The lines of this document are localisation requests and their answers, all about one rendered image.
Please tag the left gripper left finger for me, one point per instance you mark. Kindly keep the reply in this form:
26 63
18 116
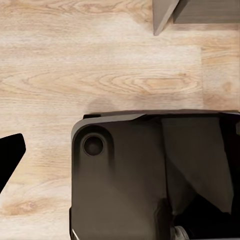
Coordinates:
12 149

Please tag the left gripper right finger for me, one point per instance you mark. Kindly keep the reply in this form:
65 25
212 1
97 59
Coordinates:
232 149

